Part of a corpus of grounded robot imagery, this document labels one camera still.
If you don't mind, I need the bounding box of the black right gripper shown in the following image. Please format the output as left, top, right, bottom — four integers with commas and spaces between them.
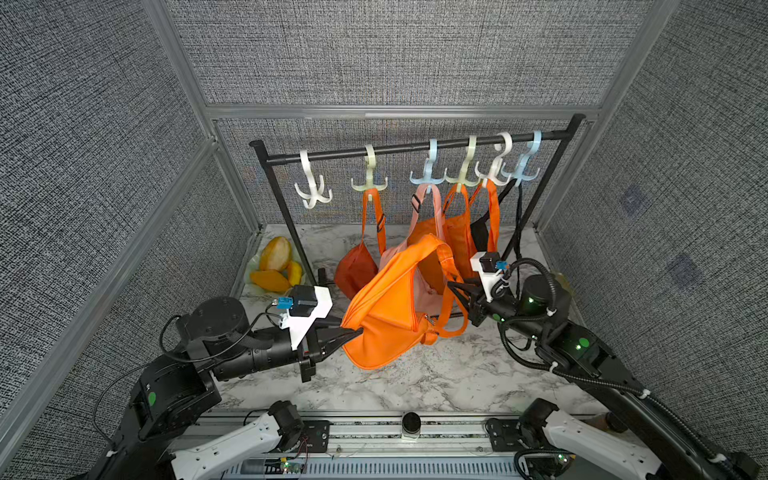
451, 277, 550, 351

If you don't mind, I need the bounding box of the orange sling bag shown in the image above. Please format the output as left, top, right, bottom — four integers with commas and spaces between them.
342, 234, 469, 370
407, 186, 479, 283
468, 180, 501, 256

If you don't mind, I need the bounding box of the black sling bag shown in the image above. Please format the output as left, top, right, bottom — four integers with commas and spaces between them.
498, 185, 524, 260

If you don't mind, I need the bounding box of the pink and red sling bag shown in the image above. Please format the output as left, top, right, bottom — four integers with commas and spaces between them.
379, 183, 448, 319

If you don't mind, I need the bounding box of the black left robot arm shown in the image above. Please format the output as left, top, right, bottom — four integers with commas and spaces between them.
83, 296, 362, 479

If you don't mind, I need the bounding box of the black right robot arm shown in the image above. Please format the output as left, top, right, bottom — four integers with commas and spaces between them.
446, 253, 760, 479

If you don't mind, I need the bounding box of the light blue hook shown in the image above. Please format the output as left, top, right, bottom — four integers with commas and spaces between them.
500, 130, 542, 187
409, 139, 445, 189

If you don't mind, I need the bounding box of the white hook right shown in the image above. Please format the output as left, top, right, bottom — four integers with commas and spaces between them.
475, 132, 513, 188

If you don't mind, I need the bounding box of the white hook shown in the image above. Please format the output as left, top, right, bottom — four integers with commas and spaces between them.
294, 150, 333, 210
475, 132, 513, 188

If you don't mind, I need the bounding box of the light blue hook far right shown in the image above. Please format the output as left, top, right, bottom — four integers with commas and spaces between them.
500, 130, 542, 187

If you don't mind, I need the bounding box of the white hook far left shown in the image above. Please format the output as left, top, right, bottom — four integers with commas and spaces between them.
294, 150, 333, 210

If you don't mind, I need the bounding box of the pale green hook right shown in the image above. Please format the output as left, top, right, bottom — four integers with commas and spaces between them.
443, 135, 481, 193

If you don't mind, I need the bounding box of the pale green hook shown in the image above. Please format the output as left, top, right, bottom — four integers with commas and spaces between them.
443, 135, 481, 193
350, 144, 389, 192

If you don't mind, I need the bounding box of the yellow fruit piece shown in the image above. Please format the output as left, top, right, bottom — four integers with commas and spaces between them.
286, 261, 303, 286

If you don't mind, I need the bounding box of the orange mango slice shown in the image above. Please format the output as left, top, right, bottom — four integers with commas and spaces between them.
249, 270, 292, 294

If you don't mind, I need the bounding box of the light green plate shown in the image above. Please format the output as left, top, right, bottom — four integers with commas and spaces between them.
248, 240, 304, 294

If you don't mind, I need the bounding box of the black clothes rack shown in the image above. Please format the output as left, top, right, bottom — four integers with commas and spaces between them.
249, 113, 587, 285

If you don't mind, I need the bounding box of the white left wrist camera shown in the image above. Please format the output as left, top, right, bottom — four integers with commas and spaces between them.
274, 285, 333, 351

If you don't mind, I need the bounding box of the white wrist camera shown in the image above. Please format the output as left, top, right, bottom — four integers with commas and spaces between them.
274, 285, 333, 351
470, 252, 511, 302

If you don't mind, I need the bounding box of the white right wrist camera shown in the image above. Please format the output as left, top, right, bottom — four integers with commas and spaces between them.
470, 252, 511, 302

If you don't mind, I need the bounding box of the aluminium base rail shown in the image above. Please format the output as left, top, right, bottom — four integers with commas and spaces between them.
149, 411, 661, 480

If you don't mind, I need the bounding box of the black knob on rail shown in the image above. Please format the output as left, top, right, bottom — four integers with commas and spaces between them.
401, 412, 422, 440

